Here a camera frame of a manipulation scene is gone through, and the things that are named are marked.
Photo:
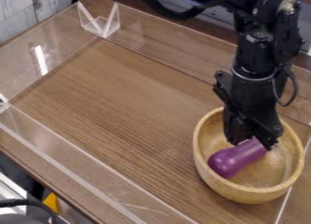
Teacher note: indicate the brown wooden bowl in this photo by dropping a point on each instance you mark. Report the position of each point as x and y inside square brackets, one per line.
[267, 177]

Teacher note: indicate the clear acrylic corner bracket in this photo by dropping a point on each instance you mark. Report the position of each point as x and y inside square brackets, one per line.
[98, 25]

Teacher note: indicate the purple toy eggplant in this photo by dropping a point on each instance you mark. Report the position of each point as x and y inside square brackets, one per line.
[230, 160]

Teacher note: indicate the yellow triangular part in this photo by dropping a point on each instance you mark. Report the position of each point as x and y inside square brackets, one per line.
[52, 202]

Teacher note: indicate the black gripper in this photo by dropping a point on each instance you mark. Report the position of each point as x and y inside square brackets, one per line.
[250, 101]

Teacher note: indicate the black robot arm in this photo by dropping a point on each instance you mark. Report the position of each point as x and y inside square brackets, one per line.
[267, 31]

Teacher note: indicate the clear acrylic tray wall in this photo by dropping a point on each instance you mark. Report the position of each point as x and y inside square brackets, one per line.
[99, 113]

